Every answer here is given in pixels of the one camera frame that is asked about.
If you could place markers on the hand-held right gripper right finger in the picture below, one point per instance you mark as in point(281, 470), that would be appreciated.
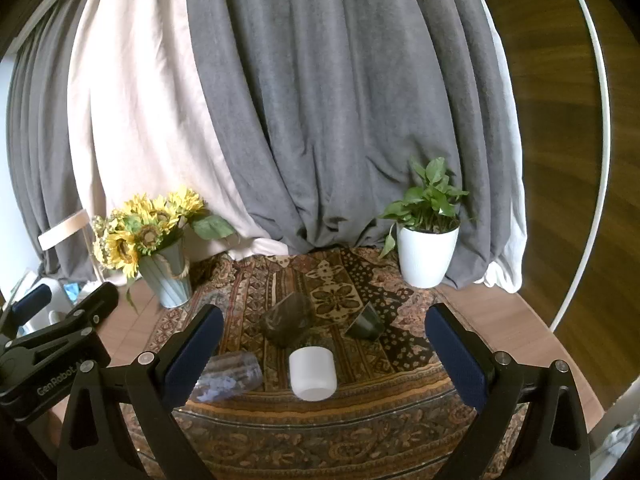
point(457, 360)

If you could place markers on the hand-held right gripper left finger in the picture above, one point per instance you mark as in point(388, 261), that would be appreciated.
point(192, 360)

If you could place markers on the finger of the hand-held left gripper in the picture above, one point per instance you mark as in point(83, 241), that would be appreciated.
point(32, 299)
point(97, 301)

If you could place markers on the white cup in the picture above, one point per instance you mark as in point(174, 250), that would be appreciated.
point(312, 372)

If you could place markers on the clear plastic cup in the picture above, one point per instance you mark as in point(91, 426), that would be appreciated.
point(235, 375)

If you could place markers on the dark green cup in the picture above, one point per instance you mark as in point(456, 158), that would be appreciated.
point(366, 326)

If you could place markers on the brown glass cup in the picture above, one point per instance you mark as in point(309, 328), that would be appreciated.
point(289, 321)

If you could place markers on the white plastic container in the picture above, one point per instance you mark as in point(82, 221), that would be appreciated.
point(56, 291)

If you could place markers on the grey metal bucket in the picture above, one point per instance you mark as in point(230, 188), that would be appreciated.
point(170, 280)

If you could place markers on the sunflower bouquet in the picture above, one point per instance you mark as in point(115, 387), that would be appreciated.
point(145, 230)

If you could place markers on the white curtain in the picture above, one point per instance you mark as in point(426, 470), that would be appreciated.
point(506, 267)

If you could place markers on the white plant pot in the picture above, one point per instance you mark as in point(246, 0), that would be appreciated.
point(426, 257)

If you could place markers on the grey curtain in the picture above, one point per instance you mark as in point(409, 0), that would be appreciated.
point(40, 160)
point(350, 110)

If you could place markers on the green leafy plant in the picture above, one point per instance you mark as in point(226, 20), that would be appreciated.
point(427, 205)

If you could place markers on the beige curtain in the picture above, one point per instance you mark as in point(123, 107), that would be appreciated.
point(145, 110)

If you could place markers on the white hoop tube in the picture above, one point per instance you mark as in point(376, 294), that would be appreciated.
point(606, 160)

